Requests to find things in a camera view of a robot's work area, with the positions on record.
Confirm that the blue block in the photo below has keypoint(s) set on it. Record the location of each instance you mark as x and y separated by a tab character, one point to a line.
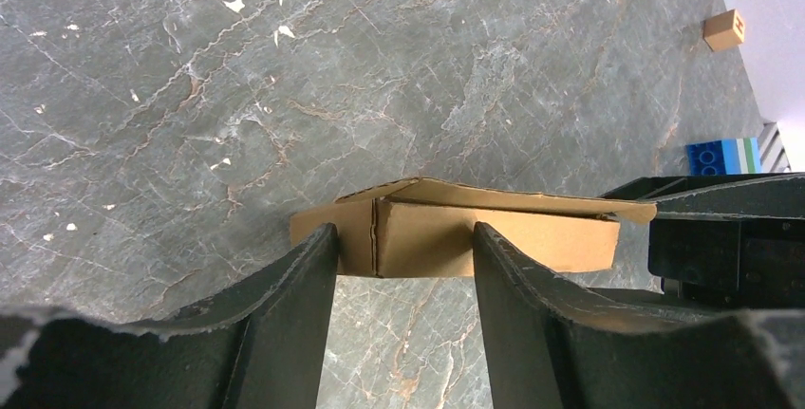
724	157

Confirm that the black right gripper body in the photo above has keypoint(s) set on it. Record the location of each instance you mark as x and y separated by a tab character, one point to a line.
726	241

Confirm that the wooden letter cube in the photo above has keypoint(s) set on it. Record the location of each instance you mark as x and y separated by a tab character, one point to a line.
724	31

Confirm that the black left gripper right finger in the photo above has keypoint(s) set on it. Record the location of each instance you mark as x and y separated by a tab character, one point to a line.
550	343

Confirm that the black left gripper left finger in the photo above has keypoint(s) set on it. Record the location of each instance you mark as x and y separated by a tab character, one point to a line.
259	343

